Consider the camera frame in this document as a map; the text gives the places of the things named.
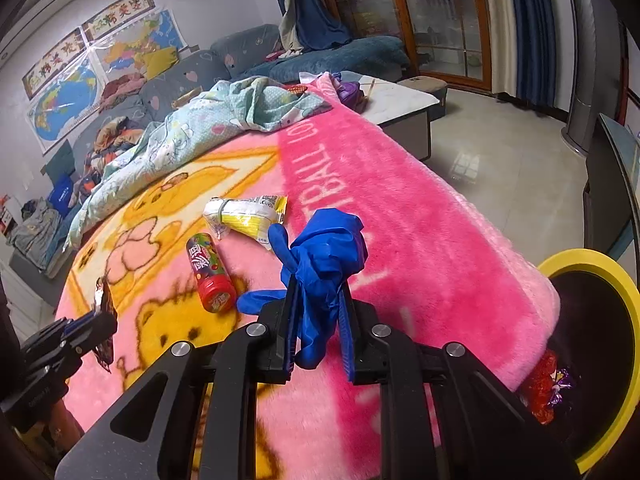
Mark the framed calligraphy scroll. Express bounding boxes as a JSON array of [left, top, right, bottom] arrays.
[[22, 27, 86, 98], [82, 0, 151, 41]]

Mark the blue bag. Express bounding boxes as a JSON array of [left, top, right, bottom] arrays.
[[47, 172, 76, 211]]

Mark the grey jacket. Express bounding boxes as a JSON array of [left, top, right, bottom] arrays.
[[10, 200, 63, 271]]

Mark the pink printed blanket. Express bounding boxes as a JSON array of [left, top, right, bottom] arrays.
[[52, 72, 561, 480]]

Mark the pile of colourful clothes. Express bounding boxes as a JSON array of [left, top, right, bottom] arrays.
[[82, 115, 151, 196]]

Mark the yellow-rimmed black bin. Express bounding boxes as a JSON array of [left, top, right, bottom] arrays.
[[520, 249, 640, 476]]

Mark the grey tower air conditioner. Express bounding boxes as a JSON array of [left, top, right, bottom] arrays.
[[560, 0, 598, 153]]

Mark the grey patterned sofa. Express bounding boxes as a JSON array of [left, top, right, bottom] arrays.
[[10, 24, 286, 281]]

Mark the blue plush throw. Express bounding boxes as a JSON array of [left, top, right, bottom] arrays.
[[245, 36, 411, 86]]

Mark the light blue printed quilt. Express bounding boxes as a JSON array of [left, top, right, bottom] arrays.
[[65, 76, 333, 251]]

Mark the blue curtain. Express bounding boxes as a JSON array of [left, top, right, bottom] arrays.
[[502, 0, 571, 121], [262, 0, 353, 53]]

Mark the shiny foil wrapper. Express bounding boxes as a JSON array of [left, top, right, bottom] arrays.
[[92, 277, 119, 373]]

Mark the red plastic bag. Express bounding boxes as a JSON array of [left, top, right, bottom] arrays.
[[520, 350, 561, 426]]

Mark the long grey cabinet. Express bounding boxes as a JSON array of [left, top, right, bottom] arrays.
[[582, 112, 640, 261]]

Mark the purple bag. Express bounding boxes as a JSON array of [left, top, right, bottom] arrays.
[[332, 74, 363, 108]]

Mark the country map poster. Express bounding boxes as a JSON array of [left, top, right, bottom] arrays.
[[90, 7, 183, 83]]

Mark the purple candy wrapper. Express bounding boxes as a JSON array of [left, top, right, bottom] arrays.
[[547, 367, 576, 408]]

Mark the blue rubber glove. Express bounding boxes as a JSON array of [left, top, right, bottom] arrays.
[[236, 206, 368, 370]]

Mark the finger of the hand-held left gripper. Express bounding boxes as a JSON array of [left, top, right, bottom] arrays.
[[22, 310, 117, 361]]

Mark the yellow white snack packet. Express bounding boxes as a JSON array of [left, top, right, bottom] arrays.
[[202, 194, 290, 251]]

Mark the beige curtain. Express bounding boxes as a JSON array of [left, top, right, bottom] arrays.
[[277, 2, 306, 58]]

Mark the white-topped coffee table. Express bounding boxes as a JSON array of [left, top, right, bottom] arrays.
[[300, 72, 448, 161]]

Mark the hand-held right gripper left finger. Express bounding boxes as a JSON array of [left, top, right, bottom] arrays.
[[55, 277, 301, 480]]

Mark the world map poster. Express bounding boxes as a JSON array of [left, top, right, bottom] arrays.
[[27, 60, 106, 153]]

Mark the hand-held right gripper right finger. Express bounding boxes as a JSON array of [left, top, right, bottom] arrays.
[[338, 285, 582, 480]]

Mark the wooden-framed glass door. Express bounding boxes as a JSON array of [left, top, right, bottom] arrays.
[[310, 0, 493, 92]]

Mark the small upholstered stool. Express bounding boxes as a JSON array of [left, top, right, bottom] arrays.
[[397, 76, 448, 121]]

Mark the candy tube with red cap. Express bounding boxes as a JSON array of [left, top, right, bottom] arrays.
[[186, 232, 237, 313]]

